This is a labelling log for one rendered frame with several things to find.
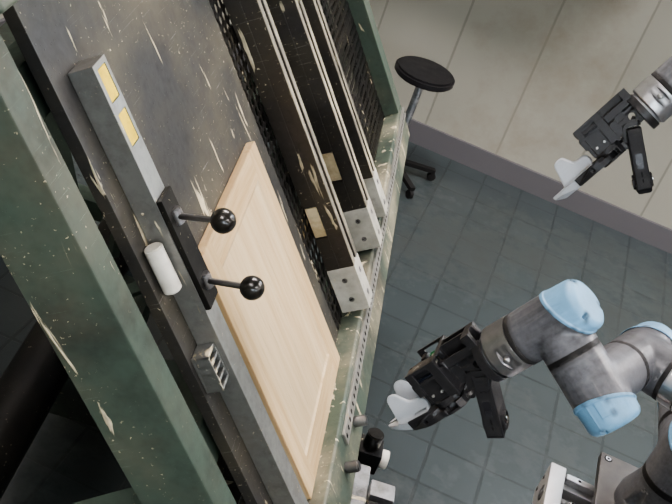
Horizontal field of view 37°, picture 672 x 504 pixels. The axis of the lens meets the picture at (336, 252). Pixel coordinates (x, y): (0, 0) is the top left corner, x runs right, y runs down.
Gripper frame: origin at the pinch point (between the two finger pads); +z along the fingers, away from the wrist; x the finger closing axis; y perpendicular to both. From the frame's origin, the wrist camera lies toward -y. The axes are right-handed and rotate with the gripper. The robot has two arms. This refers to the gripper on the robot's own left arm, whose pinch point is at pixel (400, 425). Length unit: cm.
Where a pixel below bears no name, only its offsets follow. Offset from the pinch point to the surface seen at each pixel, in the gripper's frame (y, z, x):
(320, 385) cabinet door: -3, 45, -49
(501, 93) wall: -23, 89, -370
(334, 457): -13, 44, -35
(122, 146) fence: 57, 5, -3
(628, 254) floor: -124, 85, -351
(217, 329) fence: 26.2, 20.2, -8.3
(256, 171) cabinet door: 39, 25, -55
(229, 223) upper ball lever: 38.4, 0.3, -2.7
